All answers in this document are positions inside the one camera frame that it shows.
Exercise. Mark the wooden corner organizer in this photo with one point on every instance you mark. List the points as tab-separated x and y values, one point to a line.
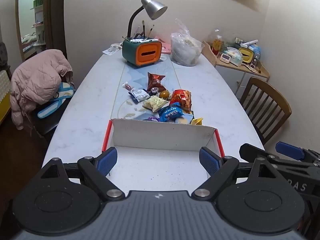
208	51

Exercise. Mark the clear plastic bag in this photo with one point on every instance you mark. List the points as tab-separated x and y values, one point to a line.
186	50

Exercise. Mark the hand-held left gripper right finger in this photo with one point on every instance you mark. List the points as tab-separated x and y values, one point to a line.
209	161

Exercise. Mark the small candy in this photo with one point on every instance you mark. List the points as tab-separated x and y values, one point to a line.
128	86

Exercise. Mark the grey desk lamp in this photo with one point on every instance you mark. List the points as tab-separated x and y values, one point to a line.
153	7

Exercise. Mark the pink box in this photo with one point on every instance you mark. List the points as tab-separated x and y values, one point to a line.
165	46

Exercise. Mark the white cabinet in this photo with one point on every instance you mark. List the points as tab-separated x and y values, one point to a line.
232	80

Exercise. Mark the purple snack packet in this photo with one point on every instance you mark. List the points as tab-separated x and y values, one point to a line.
153	119

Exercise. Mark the clear plastic dome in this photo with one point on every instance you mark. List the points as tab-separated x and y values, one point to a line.
215	32

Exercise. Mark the tissue pack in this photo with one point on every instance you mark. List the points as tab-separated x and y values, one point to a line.
235	57

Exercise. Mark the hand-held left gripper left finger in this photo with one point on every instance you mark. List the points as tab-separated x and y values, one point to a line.
108	159

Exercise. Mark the paintbrush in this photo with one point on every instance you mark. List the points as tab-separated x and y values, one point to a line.
151	31
143	27

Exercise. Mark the blue cookie snack packet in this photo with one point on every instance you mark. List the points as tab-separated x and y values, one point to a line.
171	112

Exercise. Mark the paper leaflets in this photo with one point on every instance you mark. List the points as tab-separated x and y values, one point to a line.
112	49

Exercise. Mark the red puffed snack bag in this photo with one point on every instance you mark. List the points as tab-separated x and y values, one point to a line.
181	100

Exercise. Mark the cream quilted yellow cushion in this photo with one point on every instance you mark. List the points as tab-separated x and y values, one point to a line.
5	92

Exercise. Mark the pink white timer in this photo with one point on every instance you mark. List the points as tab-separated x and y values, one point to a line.
225	57

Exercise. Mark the white red cardboard box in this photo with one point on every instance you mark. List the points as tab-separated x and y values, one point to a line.
160	160

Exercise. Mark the pink padded jacket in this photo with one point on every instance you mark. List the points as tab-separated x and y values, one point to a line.
37	85

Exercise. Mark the yellow tissue box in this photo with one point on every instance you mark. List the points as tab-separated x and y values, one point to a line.
246	55

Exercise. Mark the wooden chair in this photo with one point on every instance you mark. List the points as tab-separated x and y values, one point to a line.
272	100

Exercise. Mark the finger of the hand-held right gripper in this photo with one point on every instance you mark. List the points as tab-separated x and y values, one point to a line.
290	150
250	151

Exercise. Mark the green orange tissue box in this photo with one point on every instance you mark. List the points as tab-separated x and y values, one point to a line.
146	52

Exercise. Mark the pale yellow snack packet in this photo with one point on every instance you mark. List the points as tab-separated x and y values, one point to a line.
155	103

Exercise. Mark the shelving unit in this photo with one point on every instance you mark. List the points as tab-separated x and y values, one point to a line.
38	12

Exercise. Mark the black chair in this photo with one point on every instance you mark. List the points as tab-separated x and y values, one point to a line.
47	127

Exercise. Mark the blue striped bag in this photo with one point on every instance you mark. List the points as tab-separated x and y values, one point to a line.
57	100

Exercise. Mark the dark red snack bag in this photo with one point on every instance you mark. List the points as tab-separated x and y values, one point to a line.
156	80

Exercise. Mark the white tube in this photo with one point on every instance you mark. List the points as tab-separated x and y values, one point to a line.
143	40

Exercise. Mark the yellow drink bottle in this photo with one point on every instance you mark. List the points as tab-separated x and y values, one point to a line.
217	45

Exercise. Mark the blue white snack packet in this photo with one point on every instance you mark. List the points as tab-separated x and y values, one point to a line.
138	95

